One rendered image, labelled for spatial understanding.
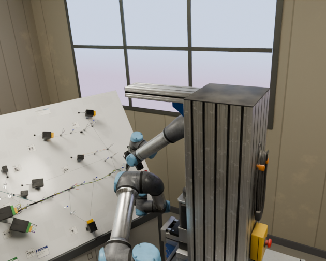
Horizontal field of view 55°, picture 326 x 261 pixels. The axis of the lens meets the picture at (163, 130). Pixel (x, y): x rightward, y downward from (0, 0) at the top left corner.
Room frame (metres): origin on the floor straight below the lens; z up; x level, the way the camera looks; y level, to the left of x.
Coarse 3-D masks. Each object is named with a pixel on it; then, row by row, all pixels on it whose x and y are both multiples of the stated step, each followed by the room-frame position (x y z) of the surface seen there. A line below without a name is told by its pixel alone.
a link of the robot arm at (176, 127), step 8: (176, 120) 1.52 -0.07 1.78; (168, 128) 1.51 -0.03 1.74; (176, 128) 1.48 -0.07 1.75; (160, 136) 1.54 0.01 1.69; (168, 136) 1.49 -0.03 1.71; (176, 136) 1.48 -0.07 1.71; (144, 144) 1.62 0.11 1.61; (152, 144) 1.56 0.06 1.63; (160, 144) 1.53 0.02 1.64; (136, 152) 1.64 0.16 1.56; (144, 152) 1.59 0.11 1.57; (152, 152) 1.58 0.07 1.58; (128, 160) 1.64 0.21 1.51; (136, 160) 1.62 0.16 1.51
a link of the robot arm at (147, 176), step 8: (144, 176) 1.40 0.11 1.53; (152, 176) 1.41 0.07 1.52; (144, 184) 1.37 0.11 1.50; (152, 184) 1.38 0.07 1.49; (160, 184) 1.42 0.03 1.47; (144, 192) 1.38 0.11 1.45; (152, 192) 1.39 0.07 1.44; (160, 192) 1.42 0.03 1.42; (160, 200) 1.50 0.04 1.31; (168, 200) 1.66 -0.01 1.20; (152, 208) 1.62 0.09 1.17; (160, 208) 1.58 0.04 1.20; (168, 208) 1.61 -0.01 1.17
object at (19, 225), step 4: (16, 220) 1.54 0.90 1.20; (20, 220) 1.55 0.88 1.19; (24, 220) 1.56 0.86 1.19; (12, 224) 1.52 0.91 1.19; (16, 224) 1.53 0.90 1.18; (20, 224) 1.53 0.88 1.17; (24, 224) 1.54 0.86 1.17; (12, 228) 1.51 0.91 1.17; (16, 228) 1.51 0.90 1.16; (20, 228) 1.52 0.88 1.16; (24, 228) 1.53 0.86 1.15; (24, 232) 1.51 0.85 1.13
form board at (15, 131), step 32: (96, 96) 2.45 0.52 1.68; (0, 128) 1.99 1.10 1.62; (32, 128) 2.08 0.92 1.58; (64, 128) 2.17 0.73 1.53; (96, 128) 2.27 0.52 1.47; (128, 128) 2.38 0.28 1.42; (0, 160) 1.85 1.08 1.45; (32, 160) 1.93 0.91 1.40; (64, 160) 2.01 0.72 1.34; (96, 160) 2.11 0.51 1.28; (0, 192) 1.72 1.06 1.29; (32, 192) 1.79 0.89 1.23; (64, 192) 1.87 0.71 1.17; (96, 192) 1.95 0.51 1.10; (0, 224) 1.60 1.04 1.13; (32, 224) 1.66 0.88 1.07; (64, 224) 1.73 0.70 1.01; (96, 224) 1.80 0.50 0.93; (0, 256) 1.48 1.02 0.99
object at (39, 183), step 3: (33, 180) 1.76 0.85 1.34; (36, 180) 1.76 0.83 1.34; (39, 180) 1.77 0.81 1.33; (42, 180) 1.78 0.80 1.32; (33, 183) 1.75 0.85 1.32; (36, 183) 1.75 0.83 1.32; (39, 183) 1.76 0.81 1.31; (42, 183) 1.77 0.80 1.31; (33, 186) 1.73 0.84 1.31; (36, 186) 1.74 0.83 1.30; (39, 186) 1.76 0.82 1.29; (42, 186) 1.78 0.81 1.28
